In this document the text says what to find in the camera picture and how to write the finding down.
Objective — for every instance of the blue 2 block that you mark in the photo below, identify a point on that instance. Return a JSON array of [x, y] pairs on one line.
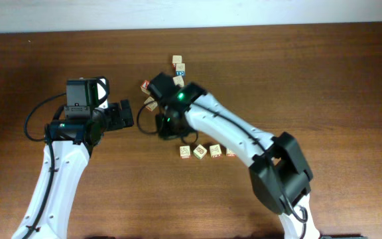
[[178, 81]]

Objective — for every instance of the elephant red letter block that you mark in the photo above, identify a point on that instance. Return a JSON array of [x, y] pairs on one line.
[[150, 103]]

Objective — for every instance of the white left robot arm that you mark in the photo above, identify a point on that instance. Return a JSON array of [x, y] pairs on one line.
[[67, 151]]

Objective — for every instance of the red edged block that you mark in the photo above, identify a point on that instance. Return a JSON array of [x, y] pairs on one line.
[[230, 153]]

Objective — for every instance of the bird red I block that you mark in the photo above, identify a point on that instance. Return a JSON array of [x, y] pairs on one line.
[[185, 152]]

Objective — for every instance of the pineapple 2 block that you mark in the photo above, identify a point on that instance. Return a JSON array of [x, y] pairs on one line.
[[200, 151]]

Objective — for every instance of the red top edge block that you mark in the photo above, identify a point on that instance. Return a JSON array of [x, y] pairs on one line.
[[176, 59]]

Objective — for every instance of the red letter A block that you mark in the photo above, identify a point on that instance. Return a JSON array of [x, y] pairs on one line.
[[144, 87]]

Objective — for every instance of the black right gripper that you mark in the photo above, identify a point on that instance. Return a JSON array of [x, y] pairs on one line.
[[167, 128]]

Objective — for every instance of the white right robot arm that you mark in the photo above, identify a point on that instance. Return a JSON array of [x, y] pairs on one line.
[[280, 174]]

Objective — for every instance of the blue D block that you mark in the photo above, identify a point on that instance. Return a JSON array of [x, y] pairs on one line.
[[180, 69]]

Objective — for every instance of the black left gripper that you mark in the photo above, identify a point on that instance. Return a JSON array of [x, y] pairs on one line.
[[117, 119]]

